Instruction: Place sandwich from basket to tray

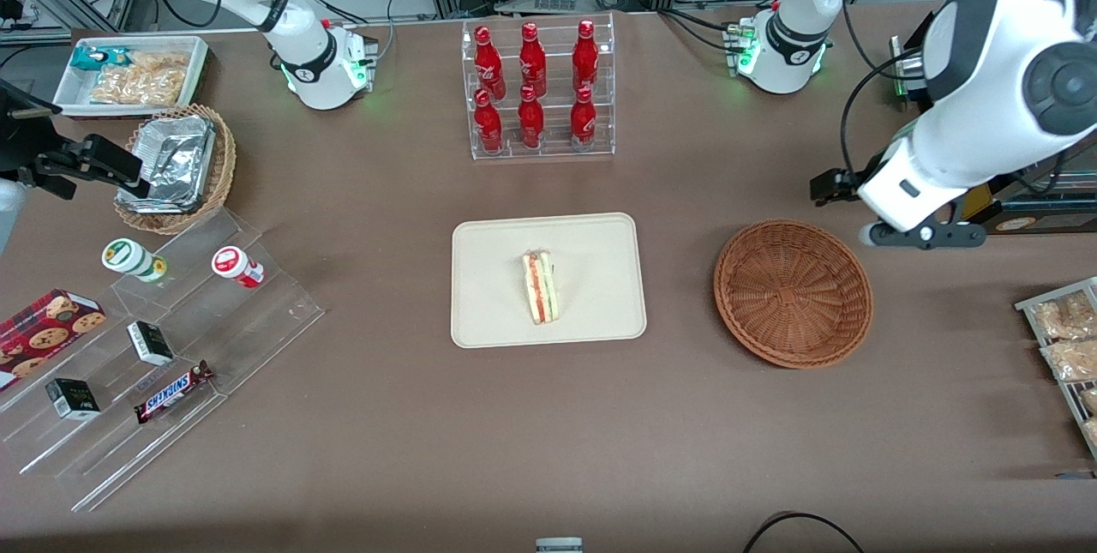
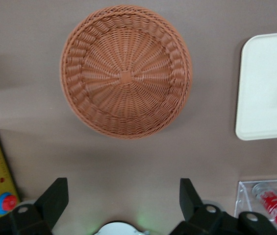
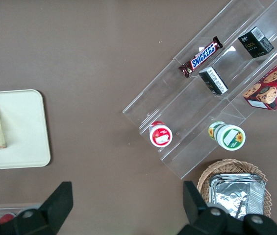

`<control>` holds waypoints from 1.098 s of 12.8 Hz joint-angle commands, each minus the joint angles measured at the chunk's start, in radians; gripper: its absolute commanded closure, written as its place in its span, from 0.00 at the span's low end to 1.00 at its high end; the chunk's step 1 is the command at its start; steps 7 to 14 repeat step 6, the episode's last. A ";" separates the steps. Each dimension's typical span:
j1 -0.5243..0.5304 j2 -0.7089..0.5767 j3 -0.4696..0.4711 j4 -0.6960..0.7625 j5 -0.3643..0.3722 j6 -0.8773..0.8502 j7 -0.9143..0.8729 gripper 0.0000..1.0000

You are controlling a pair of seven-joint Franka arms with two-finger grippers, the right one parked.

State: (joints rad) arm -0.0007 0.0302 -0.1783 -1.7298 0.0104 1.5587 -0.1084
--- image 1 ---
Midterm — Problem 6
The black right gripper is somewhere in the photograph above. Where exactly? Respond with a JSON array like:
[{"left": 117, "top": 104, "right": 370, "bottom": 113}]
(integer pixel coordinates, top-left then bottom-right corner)
[{"left": 0, "top": 80, "right": 145, "bottom": 201}]

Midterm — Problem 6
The small black box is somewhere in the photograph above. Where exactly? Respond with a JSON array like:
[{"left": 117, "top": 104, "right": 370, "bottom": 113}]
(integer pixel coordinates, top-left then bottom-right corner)
[
  {"left": 127, "top": 321, "right": 175, "bottom": 367},
  {"left": 45, "top": 378, "right": 102, "bottom": 422}
]

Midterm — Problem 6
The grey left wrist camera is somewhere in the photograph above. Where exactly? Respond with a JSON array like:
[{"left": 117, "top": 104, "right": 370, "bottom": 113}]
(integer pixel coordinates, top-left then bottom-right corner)
[{"left": 860, "top": 221, "right": 988, "bottom": 250}]

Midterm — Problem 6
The beige plastic tray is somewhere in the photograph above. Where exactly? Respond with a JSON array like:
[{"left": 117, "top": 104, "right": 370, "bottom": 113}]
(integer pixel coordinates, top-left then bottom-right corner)
[{"left": 451, "top": 212, "right": 648, "bottom": 350}]

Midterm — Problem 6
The clear acrylic step display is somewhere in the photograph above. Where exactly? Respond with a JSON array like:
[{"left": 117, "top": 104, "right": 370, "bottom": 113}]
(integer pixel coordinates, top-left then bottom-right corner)
[{"left": 0, "top": 208, "right": 325, "bottom": 513}]

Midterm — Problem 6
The snickers chocolate bar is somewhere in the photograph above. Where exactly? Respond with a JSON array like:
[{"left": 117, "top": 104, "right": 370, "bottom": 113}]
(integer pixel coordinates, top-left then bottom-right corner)
[{"left": 134, "top": 360, "right": 214, "bottom": 425}]

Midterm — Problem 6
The teal snack packet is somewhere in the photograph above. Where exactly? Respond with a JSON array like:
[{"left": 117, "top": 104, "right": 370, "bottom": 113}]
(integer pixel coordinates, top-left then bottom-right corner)
[{"left": 70, "top": 45, "right": 129, "bottom": 72}]

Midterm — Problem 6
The black floor cable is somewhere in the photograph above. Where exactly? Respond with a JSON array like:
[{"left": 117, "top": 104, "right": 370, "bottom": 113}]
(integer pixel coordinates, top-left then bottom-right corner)
[{"left": 742, "top": 511, "right": 866, "bottom": 553}]

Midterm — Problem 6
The clear bag of crackers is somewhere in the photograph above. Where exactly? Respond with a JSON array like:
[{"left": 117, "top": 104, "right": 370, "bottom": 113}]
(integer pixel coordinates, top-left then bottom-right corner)
[{"left": 90, "top": 51, "right": 190, "bottom": 106}]

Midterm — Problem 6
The grey wire tray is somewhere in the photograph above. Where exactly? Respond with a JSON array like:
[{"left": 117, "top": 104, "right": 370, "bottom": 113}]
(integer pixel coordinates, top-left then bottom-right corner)
[{"left": 1015, "top": 277, "right": 1097, "bottom": 461}]

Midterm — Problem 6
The brown wicker basket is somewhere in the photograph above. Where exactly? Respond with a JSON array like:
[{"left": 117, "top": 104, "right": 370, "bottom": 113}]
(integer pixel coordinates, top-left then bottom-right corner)
[{"left": 713, "top": 219, "right": 874, "bottom": 370}]

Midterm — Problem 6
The tan wicker basket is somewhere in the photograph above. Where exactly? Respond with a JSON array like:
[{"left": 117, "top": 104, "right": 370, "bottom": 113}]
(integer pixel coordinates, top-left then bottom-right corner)
[{"left": 113, "top": 104, "right": 237, "bottom": 236}]

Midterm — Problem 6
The green lid cup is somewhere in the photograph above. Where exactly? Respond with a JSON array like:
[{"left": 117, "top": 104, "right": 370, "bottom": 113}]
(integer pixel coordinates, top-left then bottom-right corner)
[{"left": 101, "top": 238, "right": 169, "bottom": 284}]

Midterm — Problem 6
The white rectangular bin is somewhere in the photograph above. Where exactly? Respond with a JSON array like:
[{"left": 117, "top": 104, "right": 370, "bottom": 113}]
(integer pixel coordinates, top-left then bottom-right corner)
[{"left": 51, "top": 35, "right": 211, "bottom": 118}]

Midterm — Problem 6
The aluminium foil container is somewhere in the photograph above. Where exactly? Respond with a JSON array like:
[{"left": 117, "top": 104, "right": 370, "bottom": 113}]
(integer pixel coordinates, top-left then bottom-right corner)
[{"left": 117, "top": 114, "right": 217, "bottom": 213}]

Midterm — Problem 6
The red cola bottle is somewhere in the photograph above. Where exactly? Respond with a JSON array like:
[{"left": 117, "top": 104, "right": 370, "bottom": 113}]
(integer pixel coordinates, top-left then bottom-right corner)
[
  {"left": 518, "top": 85, "right": 545, "bottom": 149},
  {"left": 572, "top": 19, "right": 599, "bottom": 95},
  {"left": 518, "top": 21, "right": 548, "bottom": 98},
  {"left": 474, "top": 26, "right": 507, "bottom": 101},
  {"left": 570, "top": 86, "right": 597, "bottom": 151},
  {"left": 473, "top": 88, "right": 504, "bottom": 153}
]

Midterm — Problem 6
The black food warmer cabinet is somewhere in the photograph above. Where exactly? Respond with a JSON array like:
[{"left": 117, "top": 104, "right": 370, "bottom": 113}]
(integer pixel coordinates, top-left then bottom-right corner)
[{"left": 890, "top": 0, "right": 1097, "bottom": 237}]

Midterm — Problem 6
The clear acrylic bottle rack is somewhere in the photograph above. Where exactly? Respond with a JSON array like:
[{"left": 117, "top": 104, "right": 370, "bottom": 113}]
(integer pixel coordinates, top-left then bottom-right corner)
[{"left": 461, "top": 11, "right": 616, "bottom": 162}]

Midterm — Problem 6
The triangular sandwich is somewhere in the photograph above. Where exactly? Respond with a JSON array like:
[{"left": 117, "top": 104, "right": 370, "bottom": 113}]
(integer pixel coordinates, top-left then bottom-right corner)
[{"left": 521, "top": 249, "right": 561, "bottom": 326}]

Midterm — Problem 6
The red lid cup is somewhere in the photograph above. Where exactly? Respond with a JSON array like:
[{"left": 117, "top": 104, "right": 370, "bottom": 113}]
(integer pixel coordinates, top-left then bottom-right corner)
[{"left": 212, "top": 246, "right": 266, "bottom": 290}]

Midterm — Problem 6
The red plaid cookie box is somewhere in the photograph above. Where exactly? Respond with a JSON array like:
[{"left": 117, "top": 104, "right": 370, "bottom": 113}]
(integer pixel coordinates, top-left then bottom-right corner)
[{"left": 0, "top": 288, "right": 107, "bottom": 391}]

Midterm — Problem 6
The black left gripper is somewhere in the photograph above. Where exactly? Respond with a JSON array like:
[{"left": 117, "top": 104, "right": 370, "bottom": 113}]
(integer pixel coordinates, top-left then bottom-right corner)
[{"left": 811, "top": 146, "right": 892, "bottom": 205}]

